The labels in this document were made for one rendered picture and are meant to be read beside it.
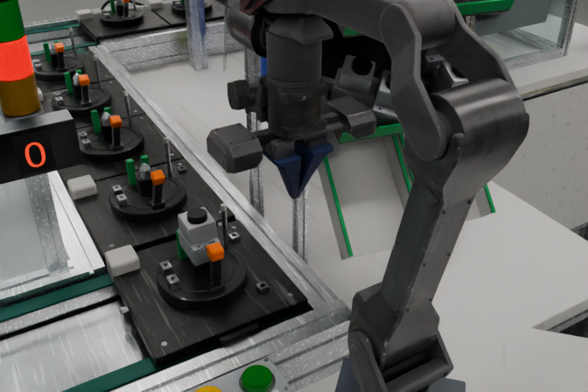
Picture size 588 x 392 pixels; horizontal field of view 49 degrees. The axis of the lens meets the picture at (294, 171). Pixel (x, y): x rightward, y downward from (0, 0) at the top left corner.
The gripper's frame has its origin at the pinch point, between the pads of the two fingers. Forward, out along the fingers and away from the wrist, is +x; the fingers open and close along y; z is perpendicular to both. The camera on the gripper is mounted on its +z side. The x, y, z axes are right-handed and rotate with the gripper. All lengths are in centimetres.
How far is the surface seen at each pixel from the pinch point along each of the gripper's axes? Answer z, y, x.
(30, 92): 29.4, 22.9, -3.5
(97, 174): 60, 11, 28
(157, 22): 146, -32, 28
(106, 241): 37.2, 15.5, 28.4
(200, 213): 19.4, 4.6, 15.9
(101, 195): 52, 12, 28
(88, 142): 67, 10, 25
